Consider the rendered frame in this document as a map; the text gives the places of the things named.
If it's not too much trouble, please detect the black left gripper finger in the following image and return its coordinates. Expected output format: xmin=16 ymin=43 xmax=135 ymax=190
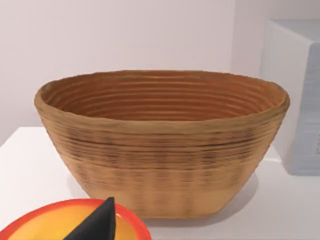
xmin=64 ymin=196 xmax=117 ymax=240

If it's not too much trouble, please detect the orange and yellow plate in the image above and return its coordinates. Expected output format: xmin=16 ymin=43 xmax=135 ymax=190
xmin=0 ymin=198 xmax=153 ymax=240

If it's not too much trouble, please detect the brown woven basket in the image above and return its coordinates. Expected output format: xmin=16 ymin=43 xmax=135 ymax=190
xmin=33 ymin=69 xmax=291 ymax=219

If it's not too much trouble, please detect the white and grey box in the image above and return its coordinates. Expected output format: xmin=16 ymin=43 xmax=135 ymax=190
xmin=259 ymin=18 xmax=320 ymax=176

